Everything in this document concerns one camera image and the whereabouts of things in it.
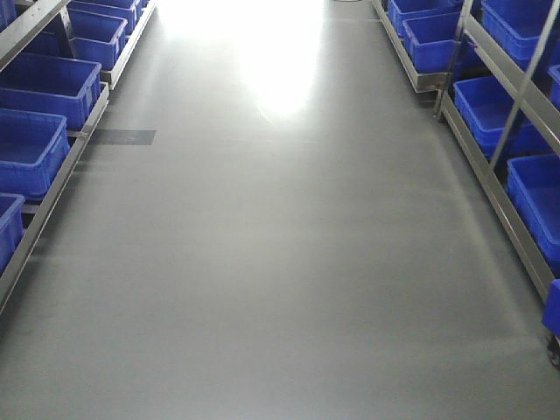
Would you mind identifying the blue plastic block part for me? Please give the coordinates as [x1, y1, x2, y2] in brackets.
[542, 279, 560, 337]

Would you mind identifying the blue plastic bin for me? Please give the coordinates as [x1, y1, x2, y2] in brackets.
[402, 12, 460, 74]
[507, 154, 559, 278]
[453, 76, 551, 160]
[1, 52, 102, 131]
[1, 108, 70, 200]
[68, 9, 127, 71]

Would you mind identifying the left steel shelf rack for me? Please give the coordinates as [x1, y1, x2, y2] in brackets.
[0, 0, 158, 316]

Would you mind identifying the steel shelf rack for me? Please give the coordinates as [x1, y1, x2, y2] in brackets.
[373, 1, 559, 365]
[0, 0, 158, 316]

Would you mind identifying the right steel shelf rack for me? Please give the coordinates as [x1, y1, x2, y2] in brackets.
[373, 1, 559, 365]

